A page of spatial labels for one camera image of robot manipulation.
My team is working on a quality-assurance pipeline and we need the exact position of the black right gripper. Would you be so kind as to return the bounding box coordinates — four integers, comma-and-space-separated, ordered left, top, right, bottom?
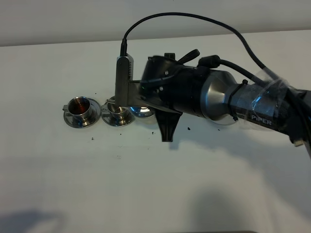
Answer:
139, 49, 209, 142

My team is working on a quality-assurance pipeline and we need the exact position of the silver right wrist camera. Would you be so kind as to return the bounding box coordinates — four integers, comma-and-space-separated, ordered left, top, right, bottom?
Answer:
115, 54, 145, 107

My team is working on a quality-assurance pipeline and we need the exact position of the stainless steel teacup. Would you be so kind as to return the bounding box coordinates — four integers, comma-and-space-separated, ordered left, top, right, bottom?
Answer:
101, 97, 133, 122
63, 96, 92, 121

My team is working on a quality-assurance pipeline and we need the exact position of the left stainless steel teacup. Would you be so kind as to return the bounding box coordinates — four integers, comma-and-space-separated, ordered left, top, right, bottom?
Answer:
63, 96, 92, 121

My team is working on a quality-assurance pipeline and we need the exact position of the right stainless steel teacup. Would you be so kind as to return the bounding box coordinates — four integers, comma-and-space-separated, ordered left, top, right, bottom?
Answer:
101, 97, 133, 122

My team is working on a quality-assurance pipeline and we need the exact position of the stainless steel saucer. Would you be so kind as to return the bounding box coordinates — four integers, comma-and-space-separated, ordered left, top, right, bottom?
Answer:
63, 98, 101, 129
101, 101, 136, 127

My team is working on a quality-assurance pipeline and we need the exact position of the left stainless steel saucer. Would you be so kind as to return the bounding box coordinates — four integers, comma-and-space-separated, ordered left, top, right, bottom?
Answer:
63, 98, 101, 129

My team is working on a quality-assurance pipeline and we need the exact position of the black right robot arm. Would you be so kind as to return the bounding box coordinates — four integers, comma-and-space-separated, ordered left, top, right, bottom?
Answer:
139, 50, 311, 150

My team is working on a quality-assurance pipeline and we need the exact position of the right stainless steel saucer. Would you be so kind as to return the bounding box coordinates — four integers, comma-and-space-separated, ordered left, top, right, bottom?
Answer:
101, 101, 136, 127

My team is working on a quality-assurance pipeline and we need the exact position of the stainless steel teapot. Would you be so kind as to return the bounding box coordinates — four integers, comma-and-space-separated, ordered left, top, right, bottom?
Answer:
105, 96, 157, 125

